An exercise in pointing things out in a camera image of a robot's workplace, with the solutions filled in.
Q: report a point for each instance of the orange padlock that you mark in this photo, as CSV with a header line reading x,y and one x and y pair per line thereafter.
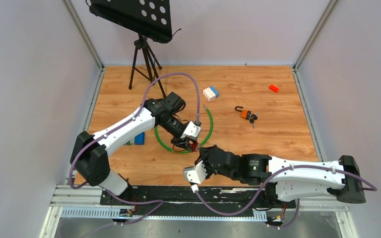
x,y
245,114

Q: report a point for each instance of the small red brick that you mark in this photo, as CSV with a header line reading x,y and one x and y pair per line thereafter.
x,y
274,88

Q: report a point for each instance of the red cable lock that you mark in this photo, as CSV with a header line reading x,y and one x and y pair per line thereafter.
x,y
186,147

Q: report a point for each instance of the white and blue toy brick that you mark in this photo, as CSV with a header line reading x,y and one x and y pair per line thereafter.
x,y
210,93

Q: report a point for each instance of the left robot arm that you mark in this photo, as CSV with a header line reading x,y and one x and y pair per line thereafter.
x,y
91,152

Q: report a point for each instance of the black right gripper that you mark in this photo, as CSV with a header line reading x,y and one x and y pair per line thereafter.
x,y
204,153

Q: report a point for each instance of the black tripod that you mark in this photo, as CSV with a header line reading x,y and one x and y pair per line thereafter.
x,y
150,60

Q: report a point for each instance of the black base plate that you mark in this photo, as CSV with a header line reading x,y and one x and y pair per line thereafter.
x,y
180,200

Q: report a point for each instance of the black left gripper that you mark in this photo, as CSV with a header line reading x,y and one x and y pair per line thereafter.
x,y
182,142

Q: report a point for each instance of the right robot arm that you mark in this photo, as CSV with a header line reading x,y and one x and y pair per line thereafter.
x,y
285,180

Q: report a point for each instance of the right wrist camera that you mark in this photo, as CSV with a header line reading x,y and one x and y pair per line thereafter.
x,y
195,174

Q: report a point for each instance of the black-headed key bunch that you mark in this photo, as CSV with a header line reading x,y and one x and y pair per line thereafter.
x,y
252,119

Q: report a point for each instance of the blue green striped block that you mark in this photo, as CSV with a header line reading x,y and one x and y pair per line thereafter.
x,y
137,140

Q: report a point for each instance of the black perforated stand tray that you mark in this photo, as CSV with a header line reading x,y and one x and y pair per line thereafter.
x,y
150,18

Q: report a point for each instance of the white slotted cable duct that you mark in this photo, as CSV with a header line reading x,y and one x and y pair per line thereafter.
x,y
76,212

